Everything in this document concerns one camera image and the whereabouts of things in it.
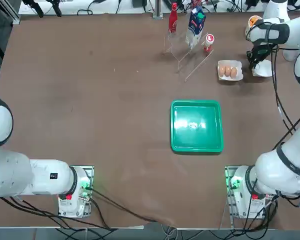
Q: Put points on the right arm gripper black body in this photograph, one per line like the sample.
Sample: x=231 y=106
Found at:
x=262 y=51

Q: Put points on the clear acrylic shelf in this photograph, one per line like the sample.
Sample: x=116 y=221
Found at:
x=185 y=60

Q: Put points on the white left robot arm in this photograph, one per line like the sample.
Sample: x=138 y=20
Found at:
x=40 y=180

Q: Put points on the clear bottle of red drink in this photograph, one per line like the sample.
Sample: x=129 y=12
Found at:
x=197 y=2

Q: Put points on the aluminium frame rail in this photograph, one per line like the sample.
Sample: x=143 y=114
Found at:
x=15 y=17

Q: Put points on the blue white milk carton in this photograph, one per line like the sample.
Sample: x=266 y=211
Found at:
x=195 y=27

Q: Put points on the tall slim red bottle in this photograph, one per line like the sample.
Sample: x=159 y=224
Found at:
x=173 y=20

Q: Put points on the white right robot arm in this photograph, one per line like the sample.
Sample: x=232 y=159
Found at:
x=275 y=172

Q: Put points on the white egg box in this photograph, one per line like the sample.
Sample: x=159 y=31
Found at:
x=230 y=63

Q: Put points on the green plastic tray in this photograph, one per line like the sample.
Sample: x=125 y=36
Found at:
x=197 y=126

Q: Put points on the white cup of orange snacks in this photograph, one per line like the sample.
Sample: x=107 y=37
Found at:
x=252 y=21

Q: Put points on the small red white-lidded bottle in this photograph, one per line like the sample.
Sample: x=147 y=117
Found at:
x=208 y=41

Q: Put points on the brown egg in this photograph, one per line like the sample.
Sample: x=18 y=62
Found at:
x=233 y=72
x=228 y=71
x=223 y=70

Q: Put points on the aluminium camera post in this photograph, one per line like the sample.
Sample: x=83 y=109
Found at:
x=158 y=8

